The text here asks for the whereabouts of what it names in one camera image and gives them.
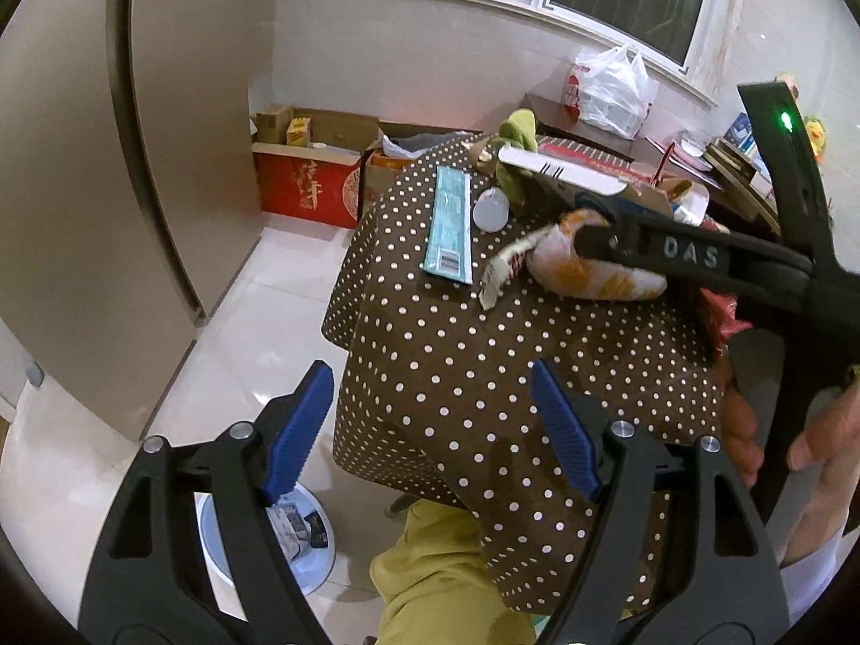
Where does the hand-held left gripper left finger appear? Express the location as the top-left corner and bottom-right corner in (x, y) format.
(79, 361), (335, 645)

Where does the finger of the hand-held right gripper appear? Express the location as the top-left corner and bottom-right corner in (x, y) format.
(573, 218), (815, 300)
(574, 191), (811, 263)

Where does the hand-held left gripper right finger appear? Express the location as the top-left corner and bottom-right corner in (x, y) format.
(531, 357), (790, 645)

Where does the red printed carton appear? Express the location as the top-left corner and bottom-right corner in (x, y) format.
(537, 136), (696, 217)

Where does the orange white snack bag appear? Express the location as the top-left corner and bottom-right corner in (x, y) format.
(526, 210), (668, 301)

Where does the light blue trash bin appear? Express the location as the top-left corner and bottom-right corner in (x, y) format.
(198, 484), (337, 596)

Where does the green plush leaf toy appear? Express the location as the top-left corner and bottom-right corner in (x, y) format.
(496, 109), (540, 206)

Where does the person's right forearm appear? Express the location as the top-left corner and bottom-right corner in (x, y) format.
(781, 527), (856, 627)

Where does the person's right hand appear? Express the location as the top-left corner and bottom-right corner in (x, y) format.
(715, 356), (860, 565)

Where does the dark wooden sideboard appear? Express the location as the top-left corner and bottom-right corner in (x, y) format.
(524, 92), (784, 236)

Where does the white crumpled packet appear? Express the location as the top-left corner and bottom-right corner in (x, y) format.
(672, 188), (712, 226)

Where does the yellow duck toy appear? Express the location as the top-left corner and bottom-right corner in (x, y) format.
(802, 114), (827, 159)

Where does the row of books and boxes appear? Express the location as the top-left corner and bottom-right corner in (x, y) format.
(702, 111), (780, 199)

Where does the red plastic wrapper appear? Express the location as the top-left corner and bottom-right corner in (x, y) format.
(699, 288), (755, 364)

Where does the pink folder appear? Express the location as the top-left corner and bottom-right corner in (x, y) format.
(648, 138), (713, 172)

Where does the white flat plastic case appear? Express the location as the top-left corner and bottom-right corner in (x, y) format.
(498, 146), (629, 197)

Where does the brown polka dot tablecloth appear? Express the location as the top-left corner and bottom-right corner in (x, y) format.
(321, 131), (733, 615)

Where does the white plastic shopping bag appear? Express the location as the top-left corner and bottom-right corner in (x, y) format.
(563, 44), (660, 140)

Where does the crumpled white wrapper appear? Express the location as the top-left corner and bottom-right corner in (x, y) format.
(478, 228), (558, 311)

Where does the white round container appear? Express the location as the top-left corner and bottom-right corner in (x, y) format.
(472, 188), (510, 233)

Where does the brown paper piece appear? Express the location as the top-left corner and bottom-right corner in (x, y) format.
(467, 136), (501, 172)

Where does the teal long carton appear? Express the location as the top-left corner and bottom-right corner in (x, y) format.
(422, 167), (475, 284)

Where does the red cardboard box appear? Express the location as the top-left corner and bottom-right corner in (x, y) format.
(252, 141), (367, 230)

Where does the orange cardboard box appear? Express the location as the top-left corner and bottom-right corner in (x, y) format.
(363, 151), (418, 216)

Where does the grey plastic bag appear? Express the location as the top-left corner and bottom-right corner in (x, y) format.
(382, 131), (458, 159)

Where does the small plain cardboard box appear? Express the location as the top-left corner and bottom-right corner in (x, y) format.
(255, 104), (295, 145)

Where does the brown refrigerator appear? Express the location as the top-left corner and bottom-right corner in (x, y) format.
(0, 0), (270, 448)

